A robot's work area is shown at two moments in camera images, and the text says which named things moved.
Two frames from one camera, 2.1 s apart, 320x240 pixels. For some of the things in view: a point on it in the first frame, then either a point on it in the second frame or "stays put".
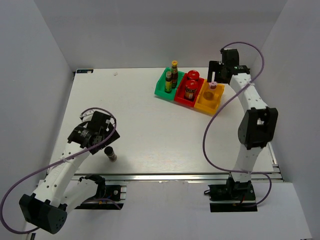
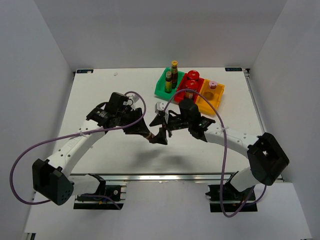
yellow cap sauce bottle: x=174 y=74 stays put
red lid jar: x=191 y=88 stays put
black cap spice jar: x=109 y=152 to x=149 y=136
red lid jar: x=193 y=75 stays put
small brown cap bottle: x=168 y=82 stays put
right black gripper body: x=216 y=66 to x=177 y=122
